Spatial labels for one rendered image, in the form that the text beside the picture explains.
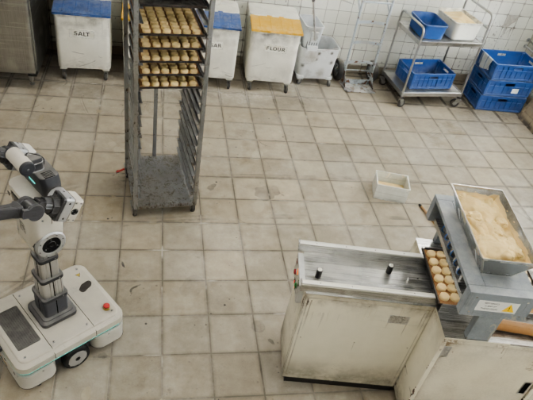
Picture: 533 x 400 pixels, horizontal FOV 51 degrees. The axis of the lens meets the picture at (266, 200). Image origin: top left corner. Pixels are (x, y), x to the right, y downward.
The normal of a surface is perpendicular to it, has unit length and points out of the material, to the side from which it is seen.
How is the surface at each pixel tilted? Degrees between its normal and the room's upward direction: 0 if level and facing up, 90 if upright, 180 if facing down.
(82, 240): 0
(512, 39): 90
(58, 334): 0
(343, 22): 90
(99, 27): 91
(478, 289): 0
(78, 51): 92
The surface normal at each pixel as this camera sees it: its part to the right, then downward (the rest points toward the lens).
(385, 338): 0.00, 0.63
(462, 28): 0.28, 0.69
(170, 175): 0.15, -0.76
